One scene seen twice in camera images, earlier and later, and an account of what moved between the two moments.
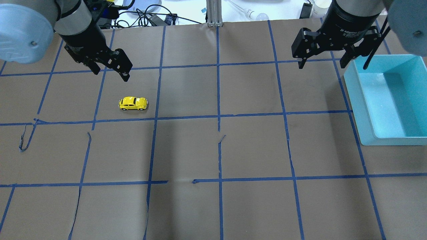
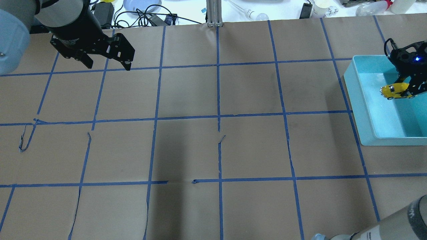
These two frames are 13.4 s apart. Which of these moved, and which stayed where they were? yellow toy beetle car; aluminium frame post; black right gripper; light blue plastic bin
Moved: yellow toy beetle car; black right gripper
Stayed: light blue plastic bin; aluminium frame post
